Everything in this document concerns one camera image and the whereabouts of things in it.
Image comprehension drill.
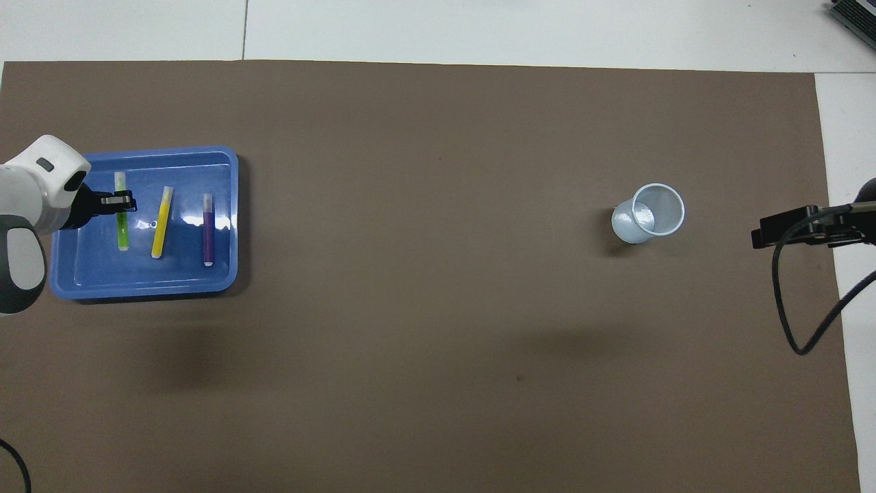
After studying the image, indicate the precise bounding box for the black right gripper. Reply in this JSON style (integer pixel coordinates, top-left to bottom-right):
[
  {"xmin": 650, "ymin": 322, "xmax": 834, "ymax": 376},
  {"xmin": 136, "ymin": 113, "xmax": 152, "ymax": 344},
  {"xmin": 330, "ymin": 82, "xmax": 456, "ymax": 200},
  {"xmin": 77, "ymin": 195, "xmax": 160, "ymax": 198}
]
[{"xmin": 751, "ymin": 204, "xmax": 876, "ymax": 250}]

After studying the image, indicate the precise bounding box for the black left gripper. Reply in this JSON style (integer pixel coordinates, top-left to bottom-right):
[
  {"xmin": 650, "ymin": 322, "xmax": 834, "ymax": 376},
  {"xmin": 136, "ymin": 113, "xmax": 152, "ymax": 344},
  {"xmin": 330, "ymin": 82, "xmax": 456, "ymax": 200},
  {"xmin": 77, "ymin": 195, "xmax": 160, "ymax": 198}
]
[{"xmin": 68, "ymin": 185, "xmax": 138, "ymax": 230}]

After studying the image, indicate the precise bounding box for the green marker pen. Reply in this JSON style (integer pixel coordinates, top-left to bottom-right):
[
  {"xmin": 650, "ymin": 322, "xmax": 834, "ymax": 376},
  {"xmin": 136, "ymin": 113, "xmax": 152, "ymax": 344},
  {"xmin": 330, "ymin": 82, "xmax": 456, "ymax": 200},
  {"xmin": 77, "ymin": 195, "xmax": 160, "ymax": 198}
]
[{"xmin": 114, "ymin": 171, "xmax": 131, "ymax": 252}]

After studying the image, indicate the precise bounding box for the yellow marker pen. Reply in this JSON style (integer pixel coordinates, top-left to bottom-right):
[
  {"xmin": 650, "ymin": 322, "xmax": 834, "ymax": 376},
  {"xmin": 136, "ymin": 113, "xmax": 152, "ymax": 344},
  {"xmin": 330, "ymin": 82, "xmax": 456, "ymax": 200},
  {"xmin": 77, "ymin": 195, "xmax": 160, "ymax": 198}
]
[{"xmin": 151, "ymin": 186, "xmax": 175, "ymax": 260}]

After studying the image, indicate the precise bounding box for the purple marker pen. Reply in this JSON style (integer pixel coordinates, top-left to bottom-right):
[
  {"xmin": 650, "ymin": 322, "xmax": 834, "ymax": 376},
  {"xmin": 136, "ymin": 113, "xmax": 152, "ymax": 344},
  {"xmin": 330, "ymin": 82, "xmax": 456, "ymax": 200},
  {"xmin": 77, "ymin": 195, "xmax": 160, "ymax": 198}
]
[{"xmin": 202, "ymin": 193, "xmax": 216, "ymax": 268}]

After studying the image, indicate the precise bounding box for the blue plastic tray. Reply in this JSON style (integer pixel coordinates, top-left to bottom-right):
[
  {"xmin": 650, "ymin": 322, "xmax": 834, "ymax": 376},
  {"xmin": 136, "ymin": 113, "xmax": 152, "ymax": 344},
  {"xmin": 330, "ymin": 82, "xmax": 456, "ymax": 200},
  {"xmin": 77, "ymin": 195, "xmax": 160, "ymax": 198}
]
[{"xmin": 49, "ymin": 145, "xmax": 240, "ymax": 301}]

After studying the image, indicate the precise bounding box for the clear plastic cup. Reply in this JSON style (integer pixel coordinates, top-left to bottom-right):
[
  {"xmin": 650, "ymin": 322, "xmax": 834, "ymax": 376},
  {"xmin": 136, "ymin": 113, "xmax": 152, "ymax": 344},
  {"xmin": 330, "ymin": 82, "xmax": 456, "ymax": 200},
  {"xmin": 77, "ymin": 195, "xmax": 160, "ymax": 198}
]
[{"xmin": 611, "ymin": 183, "xmax": 686, "ymax": 245}]

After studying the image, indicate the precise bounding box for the dark ribbed box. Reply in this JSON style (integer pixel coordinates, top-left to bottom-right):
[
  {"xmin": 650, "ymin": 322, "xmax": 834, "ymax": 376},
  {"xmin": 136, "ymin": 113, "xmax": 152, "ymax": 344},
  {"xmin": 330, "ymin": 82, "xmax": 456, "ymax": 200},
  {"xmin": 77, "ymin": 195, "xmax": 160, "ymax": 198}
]
[{"xmin": 828, "ymin": 0, "xmax": 876, "ymax": 43}]

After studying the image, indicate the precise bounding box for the brown table mat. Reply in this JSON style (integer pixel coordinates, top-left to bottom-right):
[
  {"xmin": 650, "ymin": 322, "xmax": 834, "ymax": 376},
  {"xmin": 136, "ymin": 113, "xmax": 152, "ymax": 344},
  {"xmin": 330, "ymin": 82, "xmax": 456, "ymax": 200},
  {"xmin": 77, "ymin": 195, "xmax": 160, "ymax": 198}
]
[{"xmin": 0, "ymin": 60, "xmax": 863, "ymax": 493}]

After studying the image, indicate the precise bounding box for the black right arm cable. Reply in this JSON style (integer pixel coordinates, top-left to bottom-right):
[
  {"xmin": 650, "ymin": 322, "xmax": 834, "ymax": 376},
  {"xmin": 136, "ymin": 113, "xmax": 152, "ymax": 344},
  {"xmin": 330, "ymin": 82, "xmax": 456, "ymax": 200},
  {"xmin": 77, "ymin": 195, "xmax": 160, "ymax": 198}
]
[{"xmin": 771, "ymin": 202, "xmax": 876, "ymax": 357}]

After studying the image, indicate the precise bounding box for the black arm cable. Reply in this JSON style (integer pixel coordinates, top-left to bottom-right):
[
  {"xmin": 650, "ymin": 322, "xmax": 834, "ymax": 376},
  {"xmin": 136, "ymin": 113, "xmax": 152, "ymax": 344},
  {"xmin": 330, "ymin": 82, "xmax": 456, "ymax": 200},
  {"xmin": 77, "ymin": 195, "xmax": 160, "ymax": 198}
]
[
  {"xmin": 0, "ymin": 438, "xmax": 33, "ymax": 493},
  {"xmin": 771, "ymin": 202, "xmax": 876, "ymax": 357}
]

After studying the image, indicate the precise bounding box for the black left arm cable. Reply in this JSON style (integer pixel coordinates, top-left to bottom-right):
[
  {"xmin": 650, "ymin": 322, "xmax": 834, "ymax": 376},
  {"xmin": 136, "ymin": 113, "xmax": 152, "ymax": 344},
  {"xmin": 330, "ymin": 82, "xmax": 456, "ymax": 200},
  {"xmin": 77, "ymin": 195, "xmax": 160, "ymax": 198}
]
[{"xmin": 0, "ymin": 438, "xmax": 33, "ymax": 493}]

